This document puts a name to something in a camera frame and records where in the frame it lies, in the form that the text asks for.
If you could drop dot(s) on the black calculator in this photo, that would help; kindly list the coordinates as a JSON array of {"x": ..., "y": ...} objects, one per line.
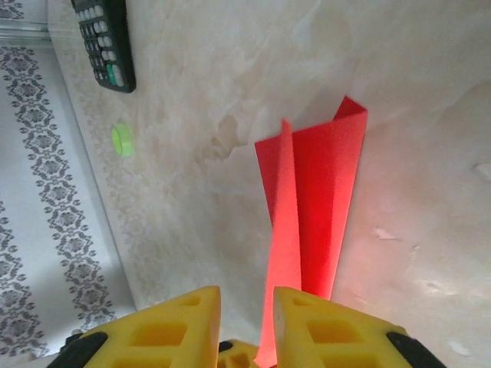
[{"x": 103, "y": 42}]

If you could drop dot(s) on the red paper sheet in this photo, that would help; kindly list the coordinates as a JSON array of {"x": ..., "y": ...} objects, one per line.
[{"x": 322, "y": 191}]

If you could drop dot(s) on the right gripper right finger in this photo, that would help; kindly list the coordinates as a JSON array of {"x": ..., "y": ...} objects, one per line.
[{"x": 333, "y": 337}]

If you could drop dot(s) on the aluminium corner post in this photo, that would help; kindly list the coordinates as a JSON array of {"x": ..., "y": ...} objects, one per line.
[{"x": 23, "y": 31}]

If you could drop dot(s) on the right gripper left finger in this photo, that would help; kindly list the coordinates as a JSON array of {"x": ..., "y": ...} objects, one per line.
[{"x": 161, "y": 337}]

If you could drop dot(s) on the small green cap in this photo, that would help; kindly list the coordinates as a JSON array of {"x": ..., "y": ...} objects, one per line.
[{"x": 120, "y": 140}]

